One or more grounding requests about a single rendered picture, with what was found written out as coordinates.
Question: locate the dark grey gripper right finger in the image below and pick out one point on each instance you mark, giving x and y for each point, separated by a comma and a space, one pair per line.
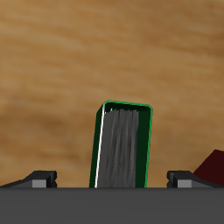
182, 179

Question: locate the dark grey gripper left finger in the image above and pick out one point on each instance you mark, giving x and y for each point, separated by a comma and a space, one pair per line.
40, 179

